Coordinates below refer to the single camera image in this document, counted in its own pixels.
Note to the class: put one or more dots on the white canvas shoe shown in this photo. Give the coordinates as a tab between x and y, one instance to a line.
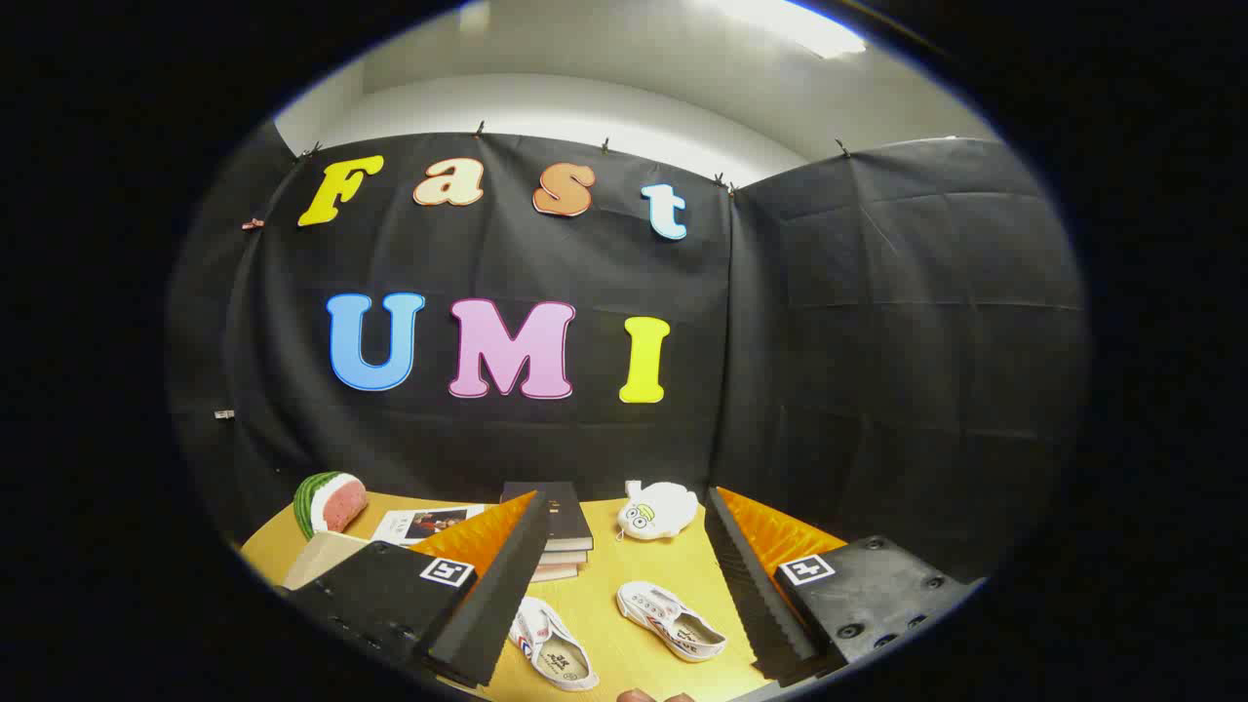
673	624
561	658

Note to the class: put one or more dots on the dark thick book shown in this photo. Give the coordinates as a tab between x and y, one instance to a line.
567	558

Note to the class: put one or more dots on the beige fabric storage box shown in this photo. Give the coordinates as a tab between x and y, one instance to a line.
317	558

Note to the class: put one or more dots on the black cover book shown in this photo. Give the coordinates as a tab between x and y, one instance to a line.
565	517

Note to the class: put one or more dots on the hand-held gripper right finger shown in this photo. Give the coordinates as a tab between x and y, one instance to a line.
751	595

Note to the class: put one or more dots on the watermelon slice toy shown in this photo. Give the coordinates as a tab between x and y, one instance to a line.
336	502

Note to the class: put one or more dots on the white plush toy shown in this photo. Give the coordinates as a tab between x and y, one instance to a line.
663	512

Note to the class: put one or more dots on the brown cover book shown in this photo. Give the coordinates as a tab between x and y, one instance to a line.
556	572

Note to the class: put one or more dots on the white portrait cover book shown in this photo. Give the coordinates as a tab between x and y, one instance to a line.
429	525

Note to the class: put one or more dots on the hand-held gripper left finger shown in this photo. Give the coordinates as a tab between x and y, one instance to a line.
497	595

